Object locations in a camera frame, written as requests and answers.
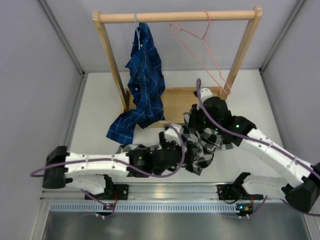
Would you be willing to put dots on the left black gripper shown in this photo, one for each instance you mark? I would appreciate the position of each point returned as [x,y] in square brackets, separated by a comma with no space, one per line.
[169,146]

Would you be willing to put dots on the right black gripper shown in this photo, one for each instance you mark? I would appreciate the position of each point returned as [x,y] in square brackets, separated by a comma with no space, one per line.
[196,120]

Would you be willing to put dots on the black white checkered shirt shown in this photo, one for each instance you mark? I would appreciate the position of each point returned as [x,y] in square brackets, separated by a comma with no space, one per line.
[204,143]

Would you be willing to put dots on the blue plaid shirt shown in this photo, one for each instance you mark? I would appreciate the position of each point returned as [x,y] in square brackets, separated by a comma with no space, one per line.
[146,85]

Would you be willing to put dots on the pink wire hanger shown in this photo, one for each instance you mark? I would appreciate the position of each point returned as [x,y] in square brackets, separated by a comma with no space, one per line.
[203,38]

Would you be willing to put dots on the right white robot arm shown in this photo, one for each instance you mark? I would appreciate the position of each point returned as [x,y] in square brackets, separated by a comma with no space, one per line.
[299,181]

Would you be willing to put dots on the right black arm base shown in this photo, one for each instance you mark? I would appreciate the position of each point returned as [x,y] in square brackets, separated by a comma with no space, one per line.
[228,193]

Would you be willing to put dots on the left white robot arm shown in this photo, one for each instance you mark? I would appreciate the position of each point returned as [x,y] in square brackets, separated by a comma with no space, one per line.
[94,173]

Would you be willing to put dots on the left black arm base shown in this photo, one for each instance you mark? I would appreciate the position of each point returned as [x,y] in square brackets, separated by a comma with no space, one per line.
[114,191]

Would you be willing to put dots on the wooden clothes rack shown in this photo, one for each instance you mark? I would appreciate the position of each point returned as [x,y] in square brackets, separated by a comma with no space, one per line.
[178,99]

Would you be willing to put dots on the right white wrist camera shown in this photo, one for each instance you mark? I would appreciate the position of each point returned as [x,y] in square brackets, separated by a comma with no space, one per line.
[204,94]

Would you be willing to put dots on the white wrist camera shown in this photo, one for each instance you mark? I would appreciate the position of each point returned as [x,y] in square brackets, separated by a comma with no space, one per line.
[204,94]
[171,136]

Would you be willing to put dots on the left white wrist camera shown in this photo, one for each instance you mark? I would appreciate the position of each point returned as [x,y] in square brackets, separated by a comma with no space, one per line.
[171,136]

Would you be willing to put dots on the aluminium mounting rail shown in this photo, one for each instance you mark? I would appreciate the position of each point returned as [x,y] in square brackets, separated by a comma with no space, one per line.
[148,192]

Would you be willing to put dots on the perforated cable duct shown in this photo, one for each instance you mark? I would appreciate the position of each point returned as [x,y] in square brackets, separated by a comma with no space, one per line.
[146,207]

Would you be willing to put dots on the light blue wire hanger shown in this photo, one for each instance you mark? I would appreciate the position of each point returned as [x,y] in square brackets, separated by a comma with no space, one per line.
[137,31]

